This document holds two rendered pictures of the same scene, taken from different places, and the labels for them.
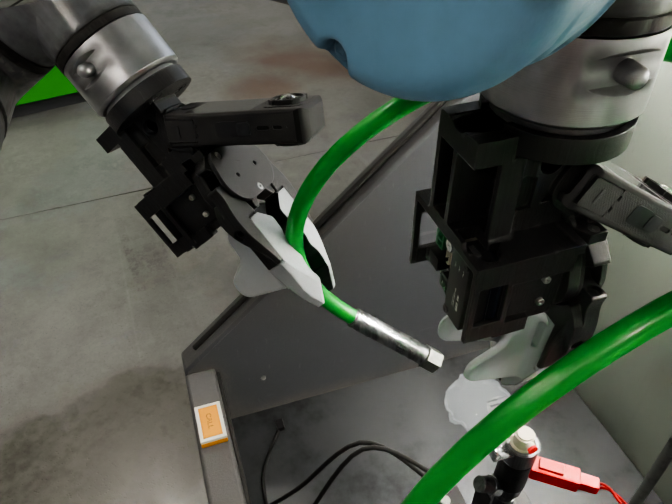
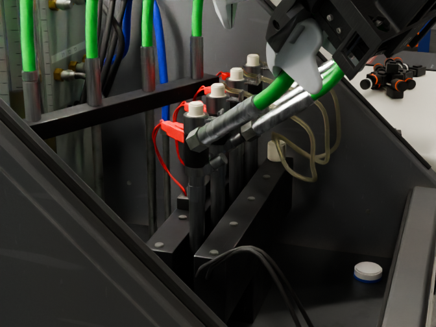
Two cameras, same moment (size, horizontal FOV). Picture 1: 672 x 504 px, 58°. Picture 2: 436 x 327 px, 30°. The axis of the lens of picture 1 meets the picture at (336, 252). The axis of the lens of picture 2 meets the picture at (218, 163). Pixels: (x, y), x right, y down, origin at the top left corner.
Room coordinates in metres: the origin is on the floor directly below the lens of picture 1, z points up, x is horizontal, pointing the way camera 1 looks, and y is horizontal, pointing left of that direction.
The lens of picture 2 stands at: (0.95, 0.36, 1.39)
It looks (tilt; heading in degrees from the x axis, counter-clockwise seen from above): 21 degrees down; 216
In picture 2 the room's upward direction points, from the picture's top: straight up
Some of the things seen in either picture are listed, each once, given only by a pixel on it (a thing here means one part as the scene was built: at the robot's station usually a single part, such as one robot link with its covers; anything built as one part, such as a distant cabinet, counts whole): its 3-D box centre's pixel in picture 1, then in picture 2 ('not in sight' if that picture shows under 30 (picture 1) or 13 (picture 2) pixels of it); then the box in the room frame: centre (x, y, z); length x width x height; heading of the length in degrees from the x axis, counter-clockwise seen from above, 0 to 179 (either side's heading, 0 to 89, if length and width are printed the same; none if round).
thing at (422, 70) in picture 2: not in sight; (394, 71); (-0.47, -0.25, 1.01); 0.23 x 0.11 x 0.06; 19
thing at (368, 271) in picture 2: not in sight; (368, 272); (-0.01, -0.07, 0.84); 0.04 x 0.04 x 0.01
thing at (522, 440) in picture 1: (523, 444); (196, 115); (0.27, -0.15, 1.12); 0.02 x 0.02 x 0.03
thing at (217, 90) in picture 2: not in sight; (218, 95); (0.20, -0.18, 1.12); 0.02 x 0.02 x 0.03
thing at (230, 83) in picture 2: not in sight; (244, 157); (0.12, -0.19, 1.02); 0.05 x 0.03 x 0.21; 109
